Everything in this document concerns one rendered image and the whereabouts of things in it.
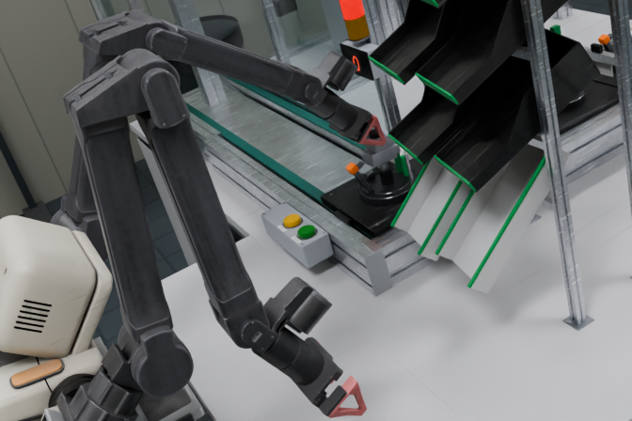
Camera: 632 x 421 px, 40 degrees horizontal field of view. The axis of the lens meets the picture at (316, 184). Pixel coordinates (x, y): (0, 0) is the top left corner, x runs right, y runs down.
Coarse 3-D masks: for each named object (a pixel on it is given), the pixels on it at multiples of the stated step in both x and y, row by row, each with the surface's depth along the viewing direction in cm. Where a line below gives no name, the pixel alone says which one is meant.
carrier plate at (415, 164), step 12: (372, 168) 204; (420, 168) 198; (336, 192) 199; (348, 192) 197; (324, 204) 199; (336, 204) 194; (348, 204) 192; (360, 204) 191; (396, 204) 187; (348, 216) 189; (360, 216) 187; (372, 216) 185; (384, 216) 184; (372, 228) 181; (384, 228) 181
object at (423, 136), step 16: (432, 96) 163; (416, 112) 163; (432, 112) 162; (448, 112) 159; (464, 112) 152; (400, 128) 163; (416, 128) 162; (432, 128) 159; (448, 128) 152; (400, 144) 158; (416, 144) 159; (432, 144) 152; (416, 160) 155
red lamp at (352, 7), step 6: (342, 0) 193; (348, 0) 193; (354, 0) 193; (360, 0) 194; (342, 6) 194; (348, 6) 194; (354, 6) 193; (360, 6) 194; (342, 12) 196; (348, 12) 194; (354, 12) 194; (360, 12) 195; (348, 18) 195; (354, 18) 195
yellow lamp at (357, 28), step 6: (360, 18) 195; (348, 24) 196; (354, 24) 196; (360, 24) 196; (366, 24) 197; (348, 30) 197; (354, 30) 196; (360, 30) 196; (366, 30) 197; (348, 36) 199; (354, 36) 197; (360, 36) 197; (366, 36) 197
